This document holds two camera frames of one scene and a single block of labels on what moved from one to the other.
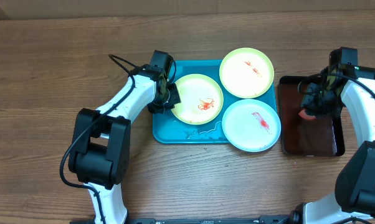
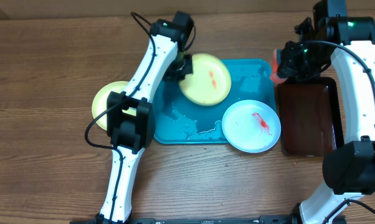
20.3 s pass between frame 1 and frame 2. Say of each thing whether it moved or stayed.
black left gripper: moved
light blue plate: stayed
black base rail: stayed
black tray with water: stayed
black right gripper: moved
